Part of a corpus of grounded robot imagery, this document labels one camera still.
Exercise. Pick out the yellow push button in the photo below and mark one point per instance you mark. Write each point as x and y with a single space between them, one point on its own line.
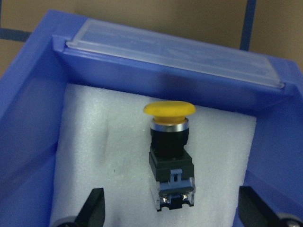
172 167

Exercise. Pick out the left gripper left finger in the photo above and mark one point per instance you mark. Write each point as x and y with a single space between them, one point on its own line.
92 213

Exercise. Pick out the white foam pad left bin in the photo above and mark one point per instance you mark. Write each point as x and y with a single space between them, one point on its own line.
104 143

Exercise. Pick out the left blue plastic bin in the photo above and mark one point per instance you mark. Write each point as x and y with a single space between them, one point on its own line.
67 48

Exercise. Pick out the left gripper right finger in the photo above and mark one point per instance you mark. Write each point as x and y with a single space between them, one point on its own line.
254 212

